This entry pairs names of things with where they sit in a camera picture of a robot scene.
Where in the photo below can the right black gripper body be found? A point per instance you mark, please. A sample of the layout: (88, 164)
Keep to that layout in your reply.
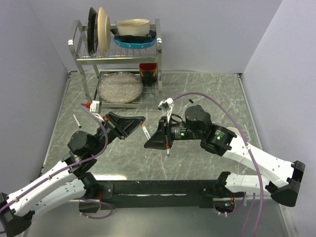
(177, 130)

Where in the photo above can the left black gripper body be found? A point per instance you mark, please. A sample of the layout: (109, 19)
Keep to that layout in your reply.
(113, 133)

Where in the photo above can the red white marker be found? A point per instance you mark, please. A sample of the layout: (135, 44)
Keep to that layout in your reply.
(145, 131)

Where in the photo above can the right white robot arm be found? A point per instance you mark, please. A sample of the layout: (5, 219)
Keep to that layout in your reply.
(278, 178)

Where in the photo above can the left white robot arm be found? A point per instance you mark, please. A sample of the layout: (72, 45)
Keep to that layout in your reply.
(16, 213)

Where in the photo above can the black tipped white marker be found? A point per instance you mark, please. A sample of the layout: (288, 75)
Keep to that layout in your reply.
(77, 121)

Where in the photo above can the speckled glass plate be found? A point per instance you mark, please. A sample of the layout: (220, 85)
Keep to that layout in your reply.
(120, 87)

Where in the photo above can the steel dish rack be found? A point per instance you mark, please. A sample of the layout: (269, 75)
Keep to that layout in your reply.
(117, 59)

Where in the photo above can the white red small bowl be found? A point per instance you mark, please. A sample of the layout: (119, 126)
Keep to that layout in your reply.
(233, 129)

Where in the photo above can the red black cup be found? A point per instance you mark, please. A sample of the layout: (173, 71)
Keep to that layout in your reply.
(148, 73)

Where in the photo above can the black base beam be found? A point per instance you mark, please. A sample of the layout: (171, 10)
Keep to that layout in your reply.
(160, 193)

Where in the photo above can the blue dotted dish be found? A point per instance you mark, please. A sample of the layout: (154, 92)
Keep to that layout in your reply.
(143, 45)

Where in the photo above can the black plate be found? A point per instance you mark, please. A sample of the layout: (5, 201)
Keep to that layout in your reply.
(92, 34)

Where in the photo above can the black dish under bowl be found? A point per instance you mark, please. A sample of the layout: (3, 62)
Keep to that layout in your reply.
(134, 39)

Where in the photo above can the cream bowl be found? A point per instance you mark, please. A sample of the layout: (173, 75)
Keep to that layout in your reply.
(134, 27)

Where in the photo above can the beige plate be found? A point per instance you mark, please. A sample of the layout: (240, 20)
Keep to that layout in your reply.
(104, 33)

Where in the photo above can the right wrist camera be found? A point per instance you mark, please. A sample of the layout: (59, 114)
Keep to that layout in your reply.
(167, 106)

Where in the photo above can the aluminium frame rail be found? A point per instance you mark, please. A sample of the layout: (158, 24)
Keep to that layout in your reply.
(226, 185)

